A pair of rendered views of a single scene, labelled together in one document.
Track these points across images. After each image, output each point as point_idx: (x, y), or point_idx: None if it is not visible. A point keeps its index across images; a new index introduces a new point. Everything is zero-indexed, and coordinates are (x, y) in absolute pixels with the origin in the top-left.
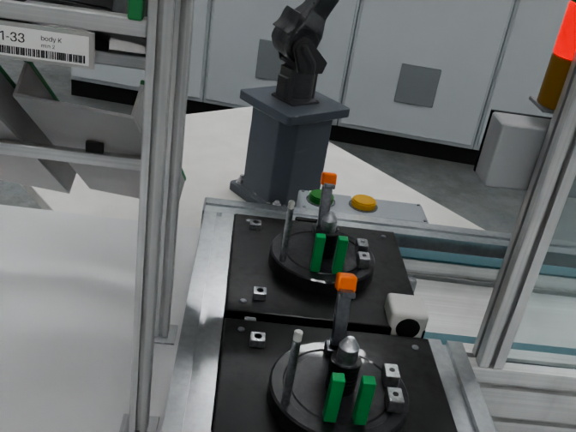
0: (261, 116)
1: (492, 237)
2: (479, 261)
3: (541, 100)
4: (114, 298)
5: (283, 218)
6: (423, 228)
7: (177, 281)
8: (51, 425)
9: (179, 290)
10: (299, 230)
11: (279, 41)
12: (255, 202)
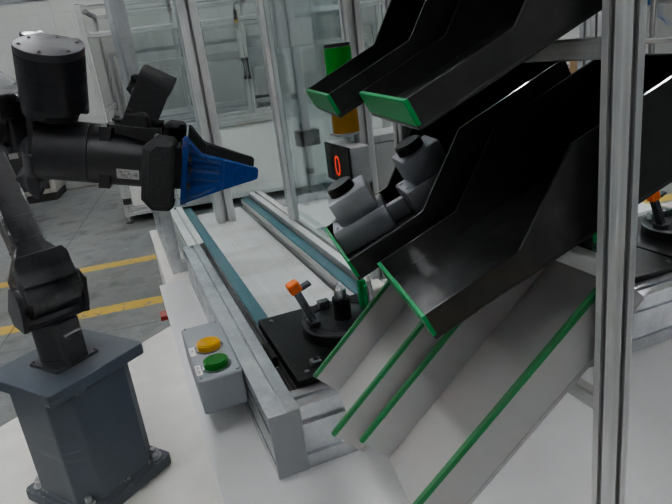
0: (92, 392)
1: (218, 299)
2: (253, 303)
3: (353, 130)
4: None
5: (272, 369)
6: (229, 319)
7: (347, 468)
8: (574, 437)
9: (360, 460)
10: (318, 332)
11: (60, 293)
12: (142, 480)
